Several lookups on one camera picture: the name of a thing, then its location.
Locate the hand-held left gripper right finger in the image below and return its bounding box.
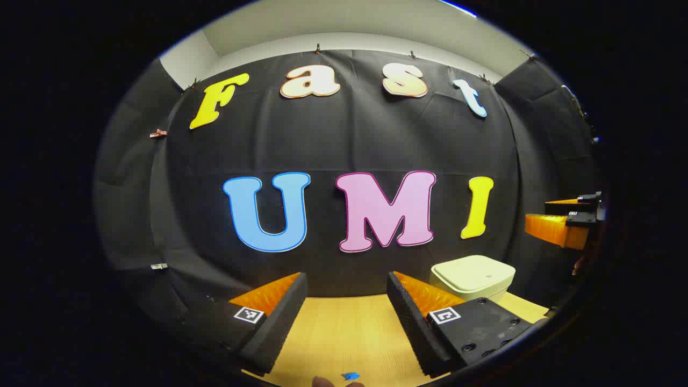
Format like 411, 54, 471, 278
386, 271, 534, 378

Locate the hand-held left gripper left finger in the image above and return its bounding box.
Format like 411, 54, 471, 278
180, 271, 309, 376

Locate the pale green desktop garbage bin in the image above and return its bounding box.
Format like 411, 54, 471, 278
430, 255, 517, 304

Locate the wooden desktop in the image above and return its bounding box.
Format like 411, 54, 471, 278
242, 290, 550, 387

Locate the black backdrop cloth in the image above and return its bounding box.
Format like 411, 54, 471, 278
94, 49, 603, 328

